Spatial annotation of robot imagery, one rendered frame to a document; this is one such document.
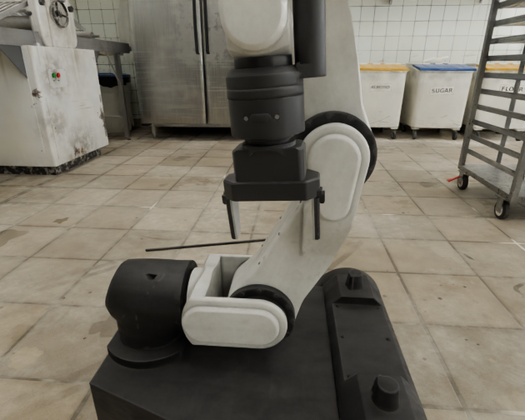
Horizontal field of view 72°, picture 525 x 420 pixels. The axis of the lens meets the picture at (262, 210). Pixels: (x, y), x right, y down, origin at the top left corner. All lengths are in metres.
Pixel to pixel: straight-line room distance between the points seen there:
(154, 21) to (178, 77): 0.54
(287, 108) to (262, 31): 0.08
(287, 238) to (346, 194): 0.15
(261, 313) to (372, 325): 0.31
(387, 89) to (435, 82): 0.46
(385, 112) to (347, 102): 3.54
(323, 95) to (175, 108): 3.40
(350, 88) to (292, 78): 0.21
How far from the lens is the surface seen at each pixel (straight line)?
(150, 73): 4.00
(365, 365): 0.81
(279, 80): 0.40
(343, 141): 0.57
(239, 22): 0.38
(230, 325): 0.73
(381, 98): 4.11
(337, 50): 0.60
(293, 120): 0.41
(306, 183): 0.43
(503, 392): 1.16
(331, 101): 0.60
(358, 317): 0.92
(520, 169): 2.12
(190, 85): 3.88
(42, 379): 1.17
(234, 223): 0.48
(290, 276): 0.71
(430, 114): 4.28
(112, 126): 4.66
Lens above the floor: 0.75
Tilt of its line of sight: 22 degrees down
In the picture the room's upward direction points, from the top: straight up
